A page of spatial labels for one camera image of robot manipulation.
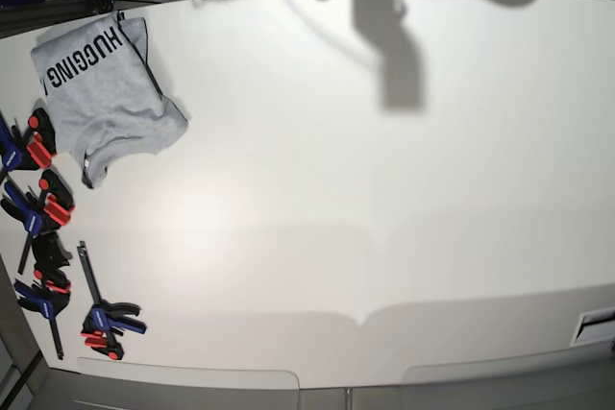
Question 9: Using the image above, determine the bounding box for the grey T-shirt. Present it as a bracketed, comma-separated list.
[31, 13, 188, 189]

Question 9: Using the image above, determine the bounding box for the blue red bar clamp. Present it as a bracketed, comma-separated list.
[13, 231, 71, 360]
[1, 108, 57, 181]
[77, 241, 147, 361]
[0, 168, 76, 275]

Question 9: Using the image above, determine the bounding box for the white label plate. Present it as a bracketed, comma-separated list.
[570, 307, 615, 347]

